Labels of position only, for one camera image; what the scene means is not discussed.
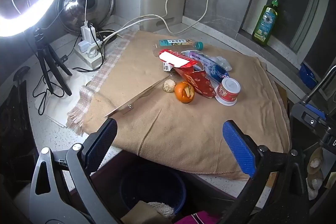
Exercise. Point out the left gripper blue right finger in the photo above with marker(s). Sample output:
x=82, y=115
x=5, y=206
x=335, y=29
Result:
x=242, y=147

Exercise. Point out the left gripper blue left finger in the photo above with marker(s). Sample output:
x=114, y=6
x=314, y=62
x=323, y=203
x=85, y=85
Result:
x=97, y=144

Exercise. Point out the clear plastic blister strip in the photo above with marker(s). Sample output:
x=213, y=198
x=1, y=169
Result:
x=130, y=104

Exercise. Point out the red white yogurt cup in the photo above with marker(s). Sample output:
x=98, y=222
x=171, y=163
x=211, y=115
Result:
x=227, y=91

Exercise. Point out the orange peel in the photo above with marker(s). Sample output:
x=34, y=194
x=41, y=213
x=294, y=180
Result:
x=184, y=92

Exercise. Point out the blue white toothpaste tube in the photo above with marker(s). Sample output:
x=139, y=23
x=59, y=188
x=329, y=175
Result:
x=216, y=67

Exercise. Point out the red white paper food box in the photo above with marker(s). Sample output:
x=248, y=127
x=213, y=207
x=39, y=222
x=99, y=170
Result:
x=189, y=69

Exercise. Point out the clear plastic bottle teal cap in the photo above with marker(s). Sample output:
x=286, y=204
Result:
x=185, y=44

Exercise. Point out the green white milk carton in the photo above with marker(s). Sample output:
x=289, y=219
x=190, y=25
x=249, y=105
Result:
x=167, y=67

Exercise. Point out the blue trash basket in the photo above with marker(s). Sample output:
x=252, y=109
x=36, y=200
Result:
x=167, y=188

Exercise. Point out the plaid checkered cloth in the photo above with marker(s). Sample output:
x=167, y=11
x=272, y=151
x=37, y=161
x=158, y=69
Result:
x=76, y=115

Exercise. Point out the tan towel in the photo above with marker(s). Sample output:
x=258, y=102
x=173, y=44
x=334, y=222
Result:
x=187, y=136

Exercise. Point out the white power strip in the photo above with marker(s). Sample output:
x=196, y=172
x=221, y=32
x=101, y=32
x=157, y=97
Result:
x=90, y=53

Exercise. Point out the green dish soap bottle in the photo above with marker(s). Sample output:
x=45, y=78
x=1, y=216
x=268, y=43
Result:
x=265, y=23

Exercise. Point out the white charger plug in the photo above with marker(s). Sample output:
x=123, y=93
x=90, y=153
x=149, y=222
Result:
x=88, y=33

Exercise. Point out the steel pot lid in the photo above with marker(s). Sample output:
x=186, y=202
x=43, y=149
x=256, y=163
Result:
x=73, y=13

